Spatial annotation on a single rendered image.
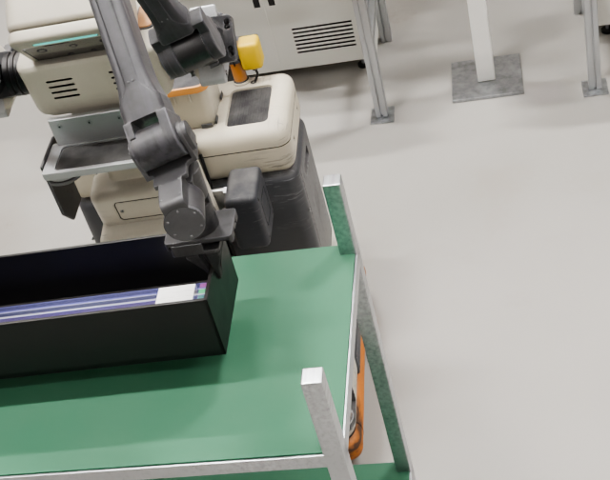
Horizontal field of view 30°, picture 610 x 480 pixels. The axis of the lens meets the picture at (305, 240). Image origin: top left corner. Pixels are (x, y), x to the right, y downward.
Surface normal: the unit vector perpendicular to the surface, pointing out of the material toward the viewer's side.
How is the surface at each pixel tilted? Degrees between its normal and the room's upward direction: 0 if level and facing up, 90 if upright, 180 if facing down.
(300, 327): 0
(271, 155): 90
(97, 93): 98
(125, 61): 41
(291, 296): 0
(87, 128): 90
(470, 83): 0
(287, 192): 90
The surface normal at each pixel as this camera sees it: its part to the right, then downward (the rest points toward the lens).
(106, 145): -0.22, -0.74
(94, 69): -0.02, 0.76
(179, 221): 0.09, 0.62
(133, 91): -0.25, -0.12
